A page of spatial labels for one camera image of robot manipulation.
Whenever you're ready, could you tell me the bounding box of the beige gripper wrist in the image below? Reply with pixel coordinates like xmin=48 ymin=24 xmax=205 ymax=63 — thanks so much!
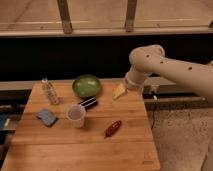
xmin=112 ymin=72 xmax=144 ymax=100

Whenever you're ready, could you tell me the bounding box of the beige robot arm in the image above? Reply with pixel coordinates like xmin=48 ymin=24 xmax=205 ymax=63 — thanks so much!
xmin=112 ymin=45 xmax=213 ymax=103

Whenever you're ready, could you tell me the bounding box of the green bowl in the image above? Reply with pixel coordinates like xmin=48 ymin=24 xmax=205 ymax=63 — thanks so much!
xmin=72 ymin=75 xmax=101 ymax=98

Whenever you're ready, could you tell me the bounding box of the red chili pepper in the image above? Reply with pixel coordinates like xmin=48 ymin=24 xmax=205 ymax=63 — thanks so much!
xmin=105 ymin=120 xmax=122 ymax=138

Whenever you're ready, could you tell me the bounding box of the clear plastic water bottle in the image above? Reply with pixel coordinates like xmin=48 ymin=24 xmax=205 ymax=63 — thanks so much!
xmin=42 ymin=78 xmax=59 ymax=105

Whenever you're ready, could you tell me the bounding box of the blue sponge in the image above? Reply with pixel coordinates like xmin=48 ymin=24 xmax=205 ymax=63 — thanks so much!
xmin=36 ymin=109 xmax=58 ymax=127

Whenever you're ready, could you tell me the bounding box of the right wooden post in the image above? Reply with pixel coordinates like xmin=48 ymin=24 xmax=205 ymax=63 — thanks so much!
xmin=124 ymin=0 xmax=137 ymax=32

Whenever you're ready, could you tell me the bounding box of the wooden post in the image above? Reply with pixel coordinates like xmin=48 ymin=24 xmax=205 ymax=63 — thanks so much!
xmin=57 ymin=0 xmax=73 ymax=34
xmin=124 ymin=0 xmax=137 ymax=32

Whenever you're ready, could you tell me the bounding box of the left wooden post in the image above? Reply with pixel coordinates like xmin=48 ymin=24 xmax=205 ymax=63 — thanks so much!
xmin=57 ymin=0 xmax=73 ymax=34

